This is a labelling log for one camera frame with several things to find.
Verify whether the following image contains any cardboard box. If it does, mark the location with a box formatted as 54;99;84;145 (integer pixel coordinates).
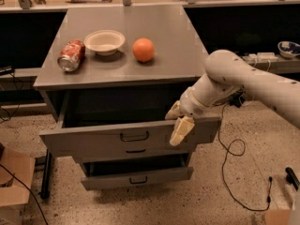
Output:
265;209;291;225
0;143;35;225

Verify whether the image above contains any grey middle drawer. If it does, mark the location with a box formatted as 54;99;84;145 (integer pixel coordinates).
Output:
74;149;193;163

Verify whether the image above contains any orange fruit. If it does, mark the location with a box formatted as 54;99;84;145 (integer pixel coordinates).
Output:
132;37;155;63

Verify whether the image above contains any black bar right floor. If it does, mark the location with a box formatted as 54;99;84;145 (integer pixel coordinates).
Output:
285;167;300;191

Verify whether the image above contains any black bar on floor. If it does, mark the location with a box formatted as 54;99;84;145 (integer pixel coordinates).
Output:
40;150;53;200

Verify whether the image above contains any cardboard box left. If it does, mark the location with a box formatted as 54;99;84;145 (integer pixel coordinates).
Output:
0;143;35;225

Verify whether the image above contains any white power strip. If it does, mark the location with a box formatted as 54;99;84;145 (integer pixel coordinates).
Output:
243;52;278;63

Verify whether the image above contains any red soda can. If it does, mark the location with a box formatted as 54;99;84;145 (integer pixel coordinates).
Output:
57;39;85;72

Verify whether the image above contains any cardboard box bottom right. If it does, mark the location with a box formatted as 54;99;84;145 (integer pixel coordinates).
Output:
265;209;291;225

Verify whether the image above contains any grey bottom drawer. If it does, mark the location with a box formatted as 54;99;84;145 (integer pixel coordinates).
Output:
82;167;193;190

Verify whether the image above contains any blue white ceramic bowl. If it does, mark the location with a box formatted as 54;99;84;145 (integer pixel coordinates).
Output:
277;41;300;58

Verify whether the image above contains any black floor cable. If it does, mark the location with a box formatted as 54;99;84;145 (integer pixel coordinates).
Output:
217;102;274;213

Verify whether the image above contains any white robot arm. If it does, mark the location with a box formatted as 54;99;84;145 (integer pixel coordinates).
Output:
165;50;300;146

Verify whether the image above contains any black cable over box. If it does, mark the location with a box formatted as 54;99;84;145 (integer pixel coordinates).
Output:
0;163;50;225

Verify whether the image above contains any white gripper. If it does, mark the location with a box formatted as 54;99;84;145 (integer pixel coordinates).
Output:
165;86;208;146

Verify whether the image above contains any grey metal drawer cabinet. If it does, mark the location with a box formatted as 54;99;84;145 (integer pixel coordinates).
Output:
33;4;217;176

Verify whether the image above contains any grey drawer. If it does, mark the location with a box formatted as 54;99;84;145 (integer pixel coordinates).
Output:
41;88;220;160
82;167;193;190
74;149;193;163

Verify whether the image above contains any white paper bowl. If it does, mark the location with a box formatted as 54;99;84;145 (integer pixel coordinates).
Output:
84;30;126;56

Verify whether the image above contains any grey top drawer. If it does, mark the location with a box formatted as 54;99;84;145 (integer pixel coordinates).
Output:
41;88;220;160

